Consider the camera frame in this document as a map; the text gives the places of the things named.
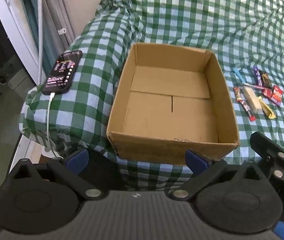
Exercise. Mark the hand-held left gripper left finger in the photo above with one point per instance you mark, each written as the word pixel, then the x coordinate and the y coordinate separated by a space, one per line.
pixel 78 158

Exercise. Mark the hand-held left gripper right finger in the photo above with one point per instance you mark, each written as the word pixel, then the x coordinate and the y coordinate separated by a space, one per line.
pixel 195 161

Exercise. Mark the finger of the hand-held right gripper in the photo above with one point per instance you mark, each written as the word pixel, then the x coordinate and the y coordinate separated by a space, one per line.
pixel 269 150

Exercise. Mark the yellow snack bar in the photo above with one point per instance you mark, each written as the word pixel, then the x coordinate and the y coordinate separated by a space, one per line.
pixel 266 108

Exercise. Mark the red peanut packet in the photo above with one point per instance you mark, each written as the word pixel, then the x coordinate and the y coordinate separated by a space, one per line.
pixel 277 95

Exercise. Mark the red black coffee stick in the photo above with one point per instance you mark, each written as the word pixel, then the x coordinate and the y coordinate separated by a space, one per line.
pixel 248 111

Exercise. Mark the red square packet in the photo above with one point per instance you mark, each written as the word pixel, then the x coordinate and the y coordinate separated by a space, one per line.
pixel 266 93

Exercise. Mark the white nougat packet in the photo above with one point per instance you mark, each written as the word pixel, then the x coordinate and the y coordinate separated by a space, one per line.
pixel 251 100

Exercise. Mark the black cracker packet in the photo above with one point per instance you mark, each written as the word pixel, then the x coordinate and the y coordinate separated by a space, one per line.
pixel 266 79

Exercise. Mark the brown cardboard box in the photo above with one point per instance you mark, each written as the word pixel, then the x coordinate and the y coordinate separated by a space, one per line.
pixel 169 105

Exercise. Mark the small orange snack packet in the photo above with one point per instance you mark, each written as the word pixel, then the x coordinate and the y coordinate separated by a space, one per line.
pixel 237 94

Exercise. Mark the purple long stick packet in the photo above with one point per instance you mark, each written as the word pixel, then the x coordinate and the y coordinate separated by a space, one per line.
pixel 253 85

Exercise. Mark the purple candy wrapper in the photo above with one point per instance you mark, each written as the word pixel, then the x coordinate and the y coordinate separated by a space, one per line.
pixel 257 76

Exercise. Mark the blue stick packet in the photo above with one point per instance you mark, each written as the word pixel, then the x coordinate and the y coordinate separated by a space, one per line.
pixel 237 73

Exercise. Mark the black smartphone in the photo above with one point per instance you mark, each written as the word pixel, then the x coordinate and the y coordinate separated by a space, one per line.
pixel 62 72

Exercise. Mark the green checkered cloth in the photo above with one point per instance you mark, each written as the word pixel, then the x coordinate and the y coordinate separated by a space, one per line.
pixel 181 17

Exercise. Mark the white window frame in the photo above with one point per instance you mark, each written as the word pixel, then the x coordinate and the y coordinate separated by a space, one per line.
pixel 14 17

